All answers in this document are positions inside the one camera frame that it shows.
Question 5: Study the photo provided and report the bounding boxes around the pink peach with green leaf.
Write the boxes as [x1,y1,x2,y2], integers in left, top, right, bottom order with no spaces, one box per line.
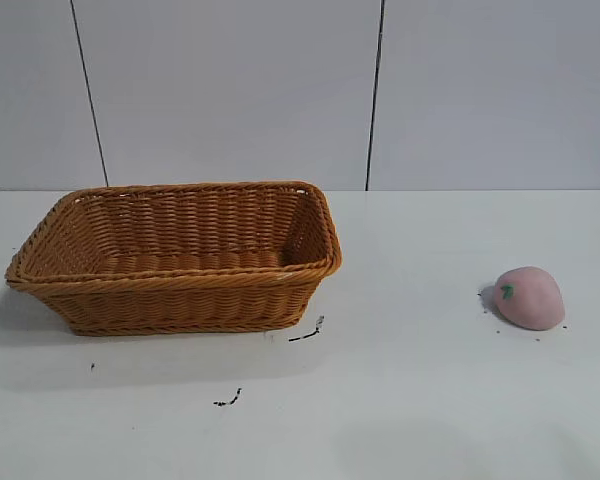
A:
[493,266,566,332]

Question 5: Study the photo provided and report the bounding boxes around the brown woven wicker basket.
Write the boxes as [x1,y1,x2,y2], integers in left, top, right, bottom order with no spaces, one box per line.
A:
[4,180,344,337]

